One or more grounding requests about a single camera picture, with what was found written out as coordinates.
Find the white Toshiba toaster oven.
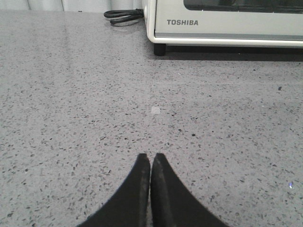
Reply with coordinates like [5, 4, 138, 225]
[142, 0, 303, 56]

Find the black power cable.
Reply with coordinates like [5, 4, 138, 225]
[103, 8, 144, 25]

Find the glass oven door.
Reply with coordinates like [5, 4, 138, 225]
[154, 0, 303, 41]

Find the white curtain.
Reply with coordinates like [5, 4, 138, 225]
[0, 0, 142, 13]

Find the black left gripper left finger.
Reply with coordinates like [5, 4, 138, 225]
[79, 153, 150, 227]

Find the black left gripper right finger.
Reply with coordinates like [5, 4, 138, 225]
[151, 153, 227, 227]

